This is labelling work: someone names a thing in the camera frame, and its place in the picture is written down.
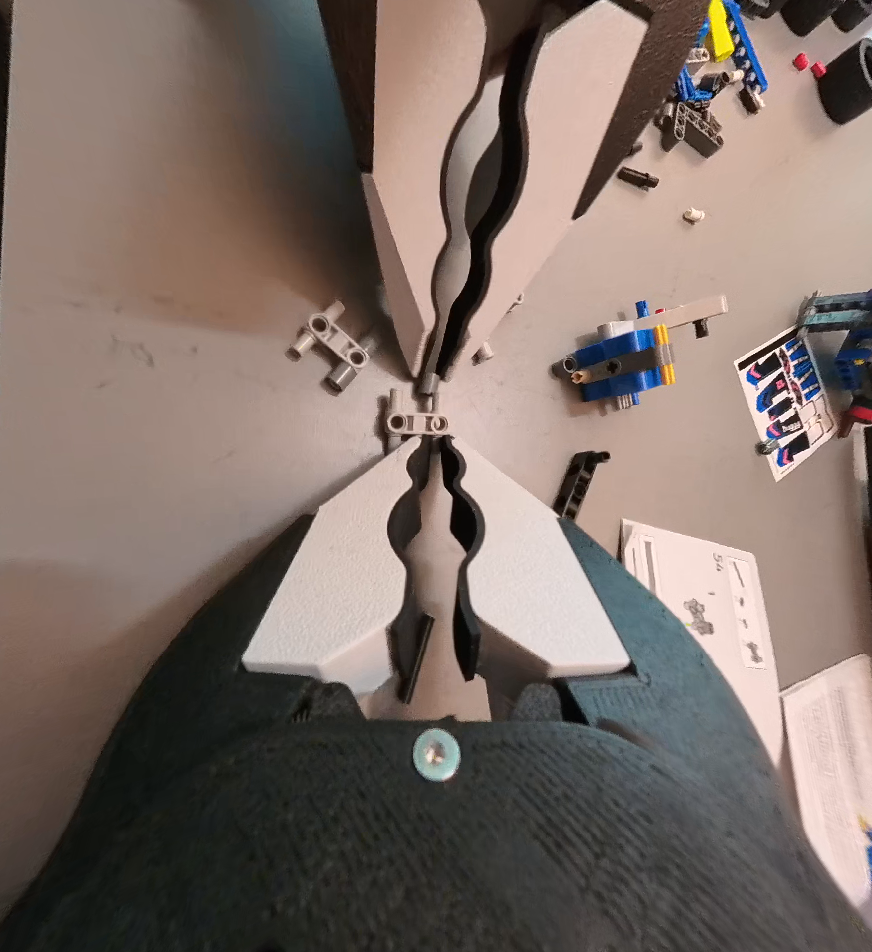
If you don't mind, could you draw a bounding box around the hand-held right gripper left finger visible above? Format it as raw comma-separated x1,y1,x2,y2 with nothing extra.
241,439,428,696

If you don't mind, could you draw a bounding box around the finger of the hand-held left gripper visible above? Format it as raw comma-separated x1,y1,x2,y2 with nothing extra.
436,0,656,380
362,0,515,380

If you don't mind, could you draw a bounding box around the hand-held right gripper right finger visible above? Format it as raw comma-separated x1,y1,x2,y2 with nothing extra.
436,439,634,681

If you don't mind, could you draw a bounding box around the grey lego pin connector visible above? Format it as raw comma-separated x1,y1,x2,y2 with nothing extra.
384,393,450,451
287,301,379,394

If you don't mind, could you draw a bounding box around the pile of loose lego pieces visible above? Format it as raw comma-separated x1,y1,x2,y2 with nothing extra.
655,0,772,157

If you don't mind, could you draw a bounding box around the black lego beam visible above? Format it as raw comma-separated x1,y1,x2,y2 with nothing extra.
551,450,612,520

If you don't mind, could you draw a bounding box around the dark grey lego axle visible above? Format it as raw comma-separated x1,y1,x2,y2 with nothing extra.
399,616,437,704

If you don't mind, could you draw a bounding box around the open lego instruction booklet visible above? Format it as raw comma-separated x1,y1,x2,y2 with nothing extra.
621,517,783,752

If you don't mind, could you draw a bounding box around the small blue lego assembly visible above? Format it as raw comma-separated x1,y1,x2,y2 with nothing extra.
553,294,731,409

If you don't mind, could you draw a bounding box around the lego sticker sheet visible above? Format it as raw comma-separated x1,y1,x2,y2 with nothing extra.
734,323,842,484

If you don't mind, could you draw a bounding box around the blue lego vehicle chassis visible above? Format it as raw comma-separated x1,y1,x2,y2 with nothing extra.
756,275,872,455

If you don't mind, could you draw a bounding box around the white paper leaflet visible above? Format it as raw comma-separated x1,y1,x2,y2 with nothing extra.
778,653,872,904

